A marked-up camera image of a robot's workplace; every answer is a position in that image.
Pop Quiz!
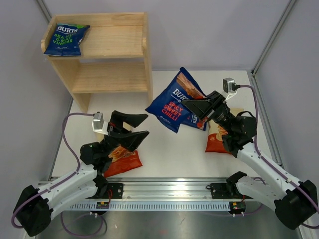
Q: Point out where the wooden two-tier shelf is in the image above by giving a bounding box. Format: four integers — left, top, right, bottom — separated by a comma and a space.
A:
41, 12, 153, 113

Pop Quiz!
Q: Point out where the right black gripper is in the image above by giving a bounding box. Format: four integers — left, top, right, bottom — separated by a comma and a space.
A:
182, 91, 235, 134

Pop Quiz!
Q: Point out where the cassava chips bag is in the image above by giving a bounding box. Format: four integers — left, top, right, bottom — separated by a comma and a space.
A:
205, 107, 244, 155
104, 144, 142, 178

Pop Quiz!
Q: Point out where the black base bracket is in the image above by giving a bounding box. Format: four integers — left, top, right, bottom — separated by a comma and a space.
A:
94, 183, 124, 199
206, 182, 243, 200

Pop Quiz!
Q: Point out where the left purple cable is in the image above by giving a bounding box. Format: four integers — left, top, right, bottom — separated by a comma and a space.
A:
11, 112, 105, 236

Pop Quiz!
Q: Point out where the right black base bracket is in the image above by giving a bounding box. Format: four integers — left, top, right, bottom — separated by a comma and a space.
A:
206, 182, 243, 200

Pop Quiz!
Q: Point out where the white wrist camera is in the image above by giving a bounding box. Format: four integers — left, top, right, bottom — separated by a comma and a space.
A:
222, 78, 237, 101
92, 112, 108, 135

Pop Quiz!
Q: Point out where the right aluminium frame post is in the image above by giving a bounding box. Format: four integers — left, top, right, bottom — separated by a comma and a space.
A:
251, 0, 299, 77

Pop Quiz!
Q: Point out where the blue sea salt vinegar bag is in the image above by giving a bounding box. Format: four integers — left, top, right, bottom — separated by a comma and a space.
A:
44, 23, 90, 56

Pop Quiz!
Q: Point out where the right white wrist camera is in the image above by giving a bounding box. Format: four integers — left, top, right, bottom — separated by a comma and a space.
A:
222, 78, 237, 101

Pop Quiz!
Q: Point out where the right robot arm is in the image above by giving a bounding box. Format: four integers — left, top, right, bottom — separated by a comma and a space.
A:
182, 91, 319, 230

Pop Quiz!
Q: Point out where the aluminium mounting rail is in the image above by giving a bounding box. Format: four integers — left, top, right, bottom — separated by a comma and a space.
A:
108, 177, 226, 202

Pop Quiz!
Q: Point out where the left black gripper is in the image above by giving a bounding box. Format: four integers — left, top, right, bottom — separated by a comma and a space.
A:
101, 111, 149, 158

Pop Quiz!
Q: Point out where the aluminium frame post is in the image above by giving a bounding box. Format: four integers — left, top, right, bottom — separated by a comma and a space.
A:
251, 0, 299, 77
35, 0, 52, 23

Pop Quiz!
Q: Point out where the left aluminium frame post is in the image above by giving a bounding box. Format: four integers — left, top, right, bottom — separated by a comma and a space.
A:
35, 0, 52, 23

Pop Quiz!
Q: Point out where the spicy sweet chilli bag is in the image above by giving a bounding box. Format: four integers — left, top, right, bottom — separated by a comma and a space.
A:
182, 114, 207, 131
146, 67, 206, 133

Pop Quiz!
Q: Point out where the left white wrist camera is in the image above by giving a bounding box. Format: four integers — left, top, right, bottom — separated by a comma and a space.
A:
92, 112, 108, 135

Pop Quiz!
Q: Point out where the left black base bracket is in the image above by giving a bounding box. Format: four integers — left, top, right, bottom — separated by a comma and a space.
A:
94, 183, 124, 199

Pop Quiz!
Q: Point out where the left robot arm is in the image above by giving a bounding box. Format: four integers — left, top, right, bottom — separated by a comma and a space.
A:
11, 111, 149, 237

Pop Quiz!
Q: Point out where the white slotted cable duct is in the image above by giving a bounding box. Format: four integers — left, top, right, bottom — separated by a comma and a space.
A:
68, 201, 230, 212

